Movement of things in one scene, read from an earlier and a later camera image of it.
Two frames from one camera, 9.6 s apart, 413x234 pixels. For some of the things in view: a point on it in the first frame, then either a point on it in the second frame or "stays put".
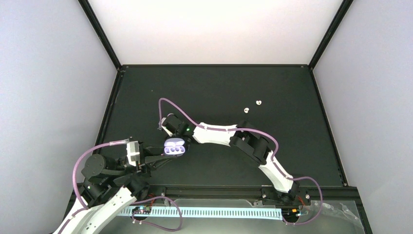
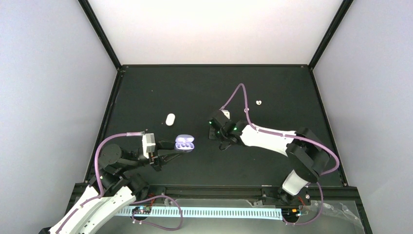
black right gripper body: (178, 133) → (215, 135)
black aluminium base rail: (268, 195) stays put
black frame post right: (340, 14) stays put
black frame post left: (95, 24) stays put
